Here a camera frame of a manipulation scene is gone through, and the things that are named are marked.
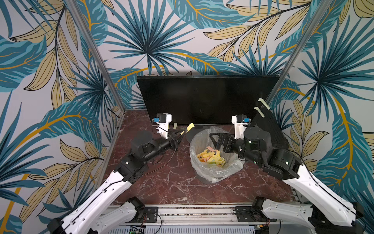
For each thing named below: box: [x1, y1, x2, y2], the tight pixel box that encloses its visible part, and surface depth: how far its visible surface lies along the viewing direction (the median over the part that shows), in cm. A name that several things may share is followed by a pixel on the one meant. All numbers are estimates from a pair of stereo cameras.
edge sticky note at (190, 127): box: [186, 122, 196, 134], surface depth 63 cm
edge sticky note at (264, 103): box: [257, 97, 271, 110], surface depth 73 cm
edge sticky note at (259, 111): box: [253, 106, 265, 118], surface depth 78 cm
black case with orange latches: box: [251, 101, 290, 150], surface depth 100 cm
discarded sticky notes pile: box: [196, 145, 226, 168], surface depth 89 cm
